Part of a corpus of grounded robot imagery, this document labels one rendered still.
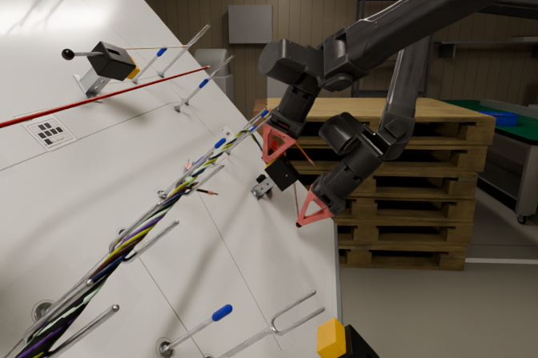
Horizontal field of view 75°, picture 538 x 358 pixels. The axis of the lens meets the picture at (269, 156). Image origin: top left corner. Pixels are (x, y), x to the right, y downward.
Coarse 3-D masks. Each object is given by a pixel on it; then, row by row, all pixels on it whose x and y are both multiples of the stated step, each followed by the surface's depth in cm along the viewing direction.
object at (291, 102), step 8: (288, 88) 65; (288, 96) 64; (296, 96) 63; (312, 96) 64; (280, 104) 66; (288, 104) 64; (296, 104) 64; (304, 104) 64; (312, 104) 65; (272, 112) 63; (280, 112) 65; (288, 112) 64; (296, 112) 64; (304, 112) 65; (272, 120) 63; (288, 120) 63; (296, 120) 65; (304, 120) 70; (296, 128) 62
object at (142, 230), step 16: (176, 192) 33; (208, 192) 38; (160, 208) 30; (144, 224) 28; (128, 240) 25; (112, 256) 23; (96, 272) 22; (112, 272) 23; (96, 288) 21; (80, 304) 19; (64, 320) 18; (48, 336) 17; (32, 352) 16
